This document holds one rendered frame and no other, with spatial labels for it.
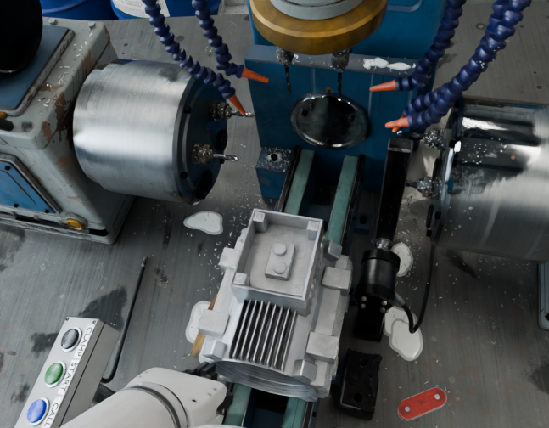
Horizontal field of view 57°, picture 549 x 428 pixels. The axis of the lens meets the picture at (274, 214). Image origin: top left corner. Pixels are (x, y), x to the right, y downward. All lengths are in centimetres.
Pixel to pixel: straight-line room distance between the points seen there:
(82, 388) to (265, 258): 31
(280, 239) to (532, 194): 35
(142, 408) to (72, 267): 73
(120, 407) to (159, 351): 57
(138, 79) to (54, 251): 49
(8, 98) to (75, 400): 50
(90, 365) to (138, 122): 38
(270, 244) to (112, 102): 37
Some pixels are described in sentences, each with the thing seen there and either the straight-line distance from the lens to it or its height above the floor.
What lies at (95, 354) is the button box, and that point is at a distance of 79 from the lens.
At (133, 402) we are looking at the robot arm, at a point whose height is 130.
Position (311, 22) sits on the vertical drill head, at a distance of 67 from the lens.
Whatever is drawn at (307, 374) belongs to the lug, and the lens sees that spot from 68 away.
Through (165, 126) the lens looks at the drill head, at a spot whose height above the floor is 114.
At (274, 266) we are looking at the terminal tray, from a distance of 68.
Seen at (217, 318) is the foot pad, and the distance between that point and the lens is 73.
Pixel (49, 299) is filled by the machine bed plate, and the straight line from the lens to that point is 117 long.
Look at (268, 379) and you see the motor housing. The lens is 83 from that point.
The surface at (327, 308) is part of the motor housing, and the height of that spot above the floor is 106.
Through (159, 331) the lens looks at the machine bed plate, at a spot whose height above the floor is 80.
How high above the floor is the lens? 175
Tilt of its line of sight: 58 degrees down
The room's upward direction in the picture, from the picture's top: 11 degrees counter-clockwise
